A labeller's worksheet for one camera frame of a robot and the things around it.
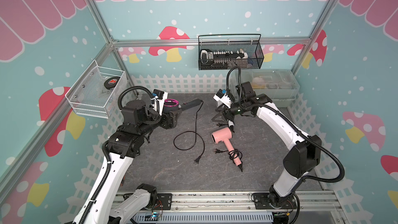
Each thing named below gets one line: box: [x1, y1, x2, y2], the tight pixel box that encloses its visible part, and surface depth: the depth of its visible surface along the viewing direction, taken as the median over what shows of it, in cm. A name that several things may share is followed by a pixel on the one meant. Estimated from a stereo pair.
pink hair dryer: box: [211, 127, 243, 167], surface depth 93 cm
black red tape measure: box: [103, 76, 121, 90], surface depth 80 cm
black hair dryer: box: [163, 98, 204, 114], surface depth 65 cm
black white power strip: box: [200, 49, 246, 67], surface depth 89 cm
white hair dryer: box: [228, 119, 235, 133], surface depth 100 cm
